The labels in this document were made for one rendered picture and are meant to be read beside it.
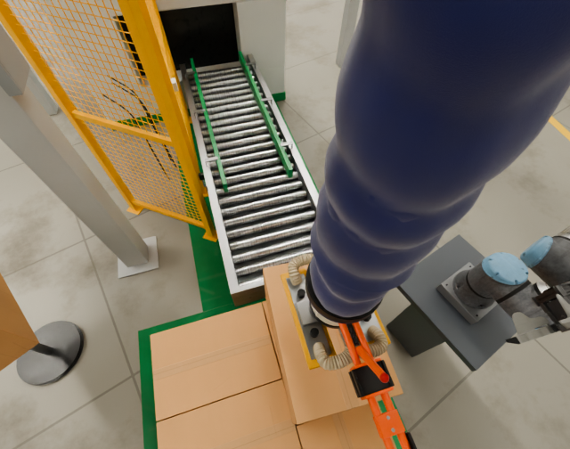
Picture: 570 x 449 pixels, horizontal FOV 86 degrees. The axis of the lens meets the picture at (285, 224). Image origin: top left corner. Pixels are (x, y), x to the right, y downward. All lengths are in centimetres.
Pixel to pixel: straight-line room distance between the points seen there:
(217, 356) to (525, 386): 198
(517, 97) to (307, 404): 111
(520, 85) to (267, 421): 154
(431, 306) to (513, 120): 138
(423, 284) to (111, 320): 205
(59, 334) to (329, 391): 195
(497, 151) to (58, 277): 283
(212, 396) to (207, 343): 24
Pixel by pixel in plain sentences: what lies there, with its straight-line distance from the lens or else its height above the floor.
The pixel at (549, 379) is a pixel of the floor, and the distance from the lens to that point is 281.
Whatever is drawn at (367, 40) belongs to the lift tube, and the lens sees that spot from 35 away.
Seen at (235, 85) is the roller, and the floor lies 55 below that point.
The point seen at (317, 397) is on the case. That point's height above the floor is 94.
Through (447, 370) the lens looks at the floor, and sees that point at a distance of 247.
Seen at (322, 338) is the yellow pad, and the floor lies 114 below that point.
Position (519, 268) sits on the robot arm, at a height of 108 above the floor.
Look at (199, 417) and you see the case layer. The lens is 168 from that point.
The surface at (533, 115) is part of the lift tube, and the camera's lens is 38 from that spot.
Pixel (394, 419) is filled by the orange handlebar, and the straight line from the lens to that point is 98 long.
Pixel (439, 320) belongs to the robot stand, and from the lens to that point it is 167.
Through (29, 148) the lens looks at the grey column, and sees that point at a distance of 179.
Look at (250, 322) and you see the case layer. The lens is 171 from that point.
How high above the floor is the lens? 219
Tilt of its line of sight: 57 degrees down
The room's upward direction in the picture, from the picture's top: 2 degrees clockwise
